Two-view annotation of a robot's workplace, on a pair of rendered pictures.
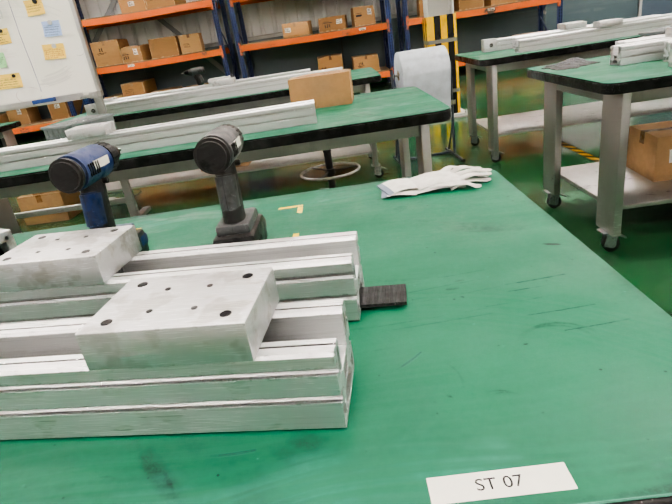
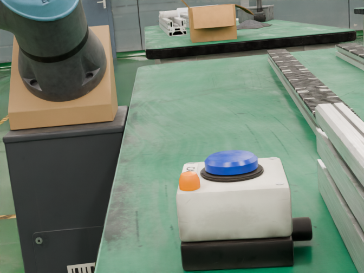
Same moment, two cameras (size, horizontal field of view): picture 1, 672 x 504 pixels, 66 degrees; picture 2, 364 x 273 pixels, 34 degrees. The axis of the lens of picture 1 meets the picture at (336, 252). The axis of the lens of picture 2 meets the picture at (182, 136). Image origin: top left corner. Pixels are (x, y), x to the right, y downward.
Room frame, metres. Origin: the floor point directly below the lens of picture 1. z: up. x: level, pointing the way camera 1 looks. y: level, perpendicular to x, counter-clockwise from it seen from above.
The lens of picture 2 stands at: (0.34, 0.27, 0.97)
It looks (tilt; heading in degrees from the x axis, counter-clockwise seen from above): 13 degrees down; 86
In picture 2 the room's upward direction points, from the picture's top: 5 degrees counter-clockwise
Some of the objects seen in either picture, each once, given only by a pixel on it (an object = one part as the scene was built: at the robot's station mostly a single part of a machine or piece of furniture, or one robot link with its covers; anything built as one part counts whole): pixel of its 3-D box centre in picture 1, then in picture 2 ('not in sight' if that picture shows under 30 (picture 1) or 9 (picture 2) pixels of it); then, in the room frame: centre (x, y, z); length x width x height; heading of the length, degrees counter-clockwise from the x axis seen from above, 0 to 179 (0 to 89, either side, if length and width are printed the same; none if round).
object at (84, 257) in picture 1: (71, 266); not in sight; (0.68, 0.37, 0.87); 0.16 x 0.11 x 0.07; 80
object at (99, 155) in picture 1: (109, 204); not in sight; (0.92, 0.39, 0.89); 0.20 x 0.08 x 0.22; 173
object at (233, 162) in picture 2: not in sight; (231, 167); (0.41, 0.70, 0.84); 0.04 x 0.04 x 0.02
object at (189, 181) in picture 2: not in sight; (189, 179); (0.38, 0.68, 0.85); 0.02 x 0.02 x 0.01
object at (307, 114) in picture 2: not in sight; (292, 77); (0.68, 1.47, 0.79); 0.96 x 0.04 x 0.03; 80
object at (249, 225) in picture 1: (234, 188); not in sight; (0.90, 0.16, 0.89); 0.20 x 0.08 x 0.22; 176
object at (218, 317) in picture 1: (189, 327); not in sight; (0.45, 0.16, 0.87); 0.16 x 0.11 x 0.07; 80
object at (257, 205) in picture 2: not in sight; (245, 208); (0.42, 0.70, 0.81); 0.10 x 0.08 x 0.06; 170
